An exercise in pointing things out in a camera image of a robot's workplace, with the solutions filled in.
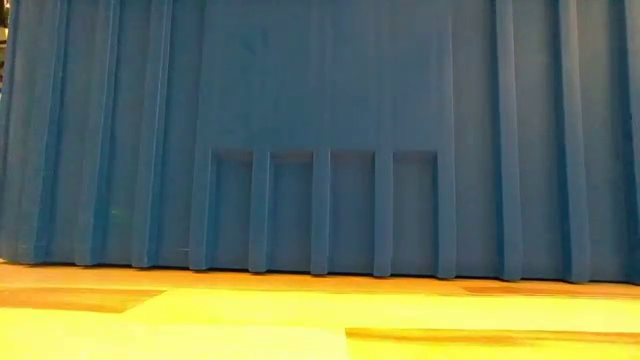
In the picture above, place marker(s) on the blue plastic bin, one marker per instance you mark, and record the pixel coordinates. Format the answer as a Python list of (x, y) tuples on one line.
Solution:
[(320, 125)]

